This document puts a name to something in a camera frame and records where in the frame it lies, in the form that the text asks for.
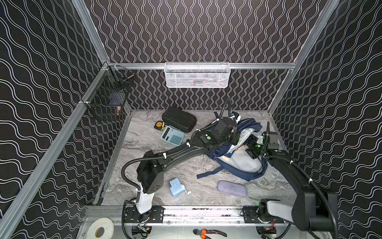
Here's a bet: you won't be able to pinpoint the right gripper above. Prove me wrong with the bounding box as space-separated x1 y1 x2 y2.
239 135 267 158

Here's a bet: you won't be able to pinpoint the navy blue backpack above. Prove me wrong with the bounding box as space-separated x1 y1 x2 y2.
197 118 268 182

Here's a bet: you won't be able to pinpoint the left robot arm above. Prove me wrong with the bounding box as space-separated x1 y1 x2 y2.
120 99 239 215

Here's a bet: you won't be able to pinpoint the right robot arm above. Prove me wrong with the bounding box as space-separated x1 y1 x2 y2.
256 122 339 239

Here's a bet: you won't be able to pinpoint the purple glasses case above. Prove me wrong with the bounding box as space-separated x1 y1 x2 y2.
217 181 247 197

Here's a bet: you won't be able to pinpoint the black zippered case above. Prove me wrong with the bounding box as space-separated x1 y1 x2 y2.
162 107 197 133

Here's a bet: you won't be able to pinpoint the light blue pencil sharpener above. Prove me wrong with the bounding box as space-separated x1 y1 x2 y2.
169 178 191 197

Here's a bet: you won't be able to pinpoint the teal calculator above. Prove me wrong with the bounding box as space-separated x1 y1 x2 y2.
161 126 186 146

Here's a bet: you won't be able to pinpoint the yellow black tape measure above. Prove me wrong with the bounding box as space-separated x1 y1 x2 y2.
154 121 166 131

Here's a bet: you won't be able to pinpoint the white tape roll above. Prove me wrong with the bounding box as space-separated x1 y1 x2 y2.
86 218 114 239

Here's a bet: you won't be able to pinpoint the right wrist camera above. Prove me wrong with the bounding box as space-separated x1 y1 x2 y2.
257 133 266 144

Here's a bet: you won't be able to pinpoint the orange handled pliers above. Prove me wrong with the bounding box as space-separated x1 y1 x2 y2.
193 229 227 239

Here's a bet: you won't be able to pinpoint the black wire basket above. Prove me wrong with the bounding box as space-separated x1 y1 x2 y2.
81 61 136 122

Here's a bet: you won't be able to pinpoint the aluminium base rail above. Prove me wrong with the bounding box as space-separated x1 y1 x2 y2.
83 205 289 228

